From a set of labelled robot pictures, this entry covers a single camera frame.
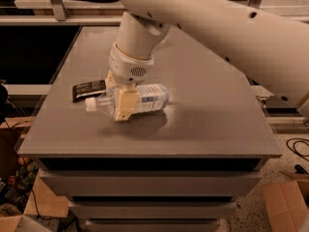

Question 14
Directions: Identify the black cable on floor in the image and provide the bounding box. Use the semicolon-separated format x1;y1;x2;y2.
285;137;309;162

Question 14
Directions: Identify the cardboard box left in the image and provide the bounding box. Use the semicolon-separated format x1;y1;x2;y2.
0;171;69;232

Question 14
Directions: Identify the grey drawer cabinet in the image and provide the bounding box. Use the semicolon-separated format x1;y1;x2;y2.
19;27;282;232

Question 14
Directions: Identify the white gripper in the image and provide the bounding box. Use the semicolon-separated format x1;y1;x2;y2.
105;43;155;121

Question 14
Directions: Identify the metal shelf rail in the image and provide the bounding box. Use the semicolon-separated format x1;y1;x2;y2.
0;0;309;25

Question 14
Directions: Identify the black snack bar wrapper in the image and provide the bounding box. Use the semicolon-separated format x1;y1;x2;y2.
72;79;106;102

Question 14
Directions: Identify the cardboard box right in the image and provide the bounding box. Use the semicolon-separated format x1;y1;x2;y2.
262;180;309;232

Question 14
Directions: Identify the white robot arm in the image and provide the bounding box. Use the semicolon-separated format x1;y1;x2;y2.
107;0;309;120

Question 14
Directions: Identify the blue label plastic water bottle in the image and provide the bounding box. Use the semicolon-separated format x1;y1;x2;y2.
85;84;169;119

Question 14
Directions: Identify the cardboard box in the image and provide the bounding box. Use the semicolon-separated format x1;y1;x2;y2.
262;180;309;232
0;171;69;232

